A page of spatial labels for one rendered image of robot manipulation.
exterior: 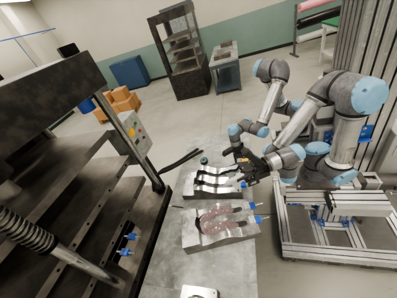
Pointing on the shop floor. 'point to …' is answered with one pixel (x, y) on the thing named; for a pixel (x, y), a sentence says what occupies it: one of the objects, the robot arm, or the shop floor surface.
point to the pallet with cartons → (119, 102)
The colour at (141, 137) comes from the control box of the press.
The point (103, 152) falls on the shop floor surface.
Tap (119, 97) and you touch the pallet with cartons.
